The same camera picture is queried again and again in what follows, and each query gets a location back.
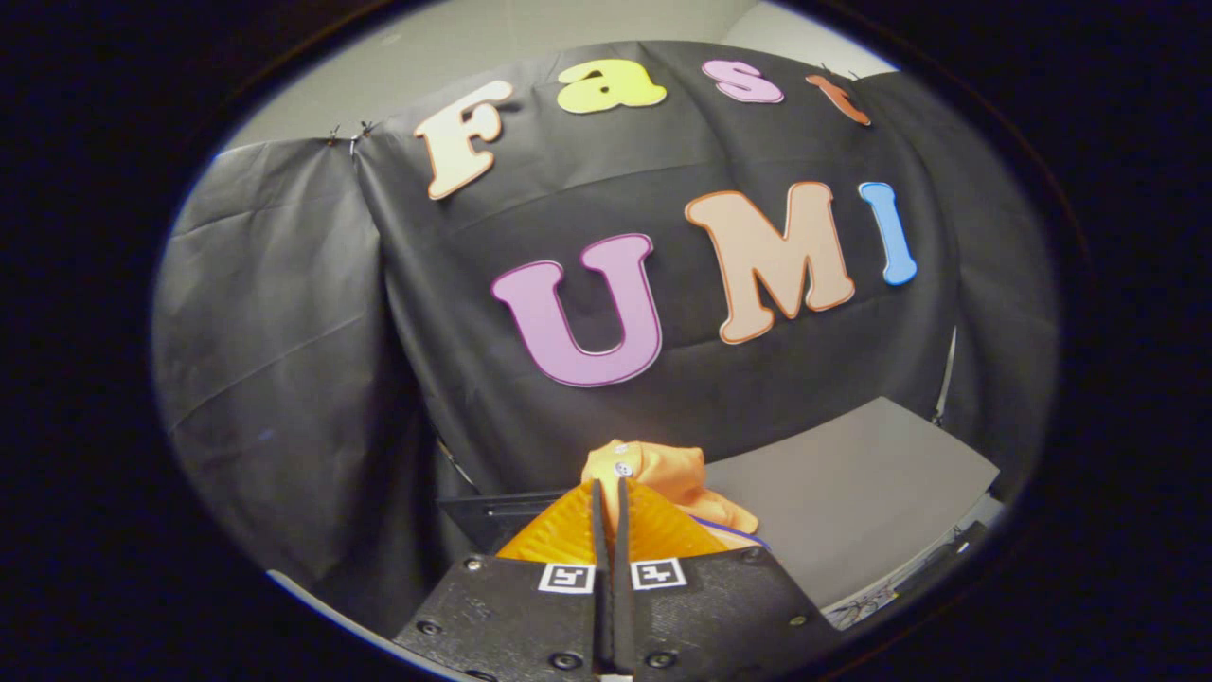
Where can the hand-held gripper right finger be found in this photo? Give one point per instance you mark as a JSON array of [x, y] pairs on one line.
[[720, 616]]

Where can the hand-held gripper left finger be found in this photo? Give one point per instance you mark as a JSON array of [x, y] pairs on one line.
[[511, 616]]

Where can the orange garment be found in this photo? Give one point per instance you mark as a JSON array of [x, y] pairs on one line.
[[663, 474]]

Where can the beige cabinet with dark top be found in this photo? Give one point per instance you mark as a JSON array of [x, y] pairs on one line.
[[852, 493]]

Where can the white backdrop stand pole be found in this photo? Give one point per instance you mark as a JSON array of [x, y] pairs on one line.
[[945, 379]]

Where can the black backdrop cloth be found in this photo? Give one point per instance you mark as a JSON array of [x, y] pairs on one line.
[[312, 332]]

